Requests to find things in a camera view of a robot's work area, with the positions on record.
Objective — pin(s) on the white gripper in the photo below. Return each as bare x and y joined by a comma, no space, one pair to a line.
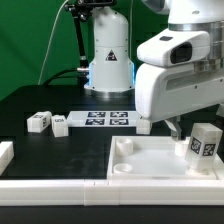
168,83

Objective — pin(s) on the white square tabletop part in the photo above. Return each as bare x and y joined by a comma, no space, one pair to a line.
158,158

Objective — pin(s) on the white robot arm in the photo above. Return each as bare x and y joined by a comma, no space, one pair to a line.
111,70

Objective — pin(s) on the white U-shaped fence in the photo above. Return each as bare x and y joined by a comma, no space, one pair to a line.
111,192

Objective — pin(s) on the white marker base plate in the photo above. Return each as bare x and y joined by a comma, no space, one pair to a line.
102,118

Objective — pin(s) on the black camera stand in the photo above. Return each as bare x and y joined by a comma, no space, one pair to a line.
81,10

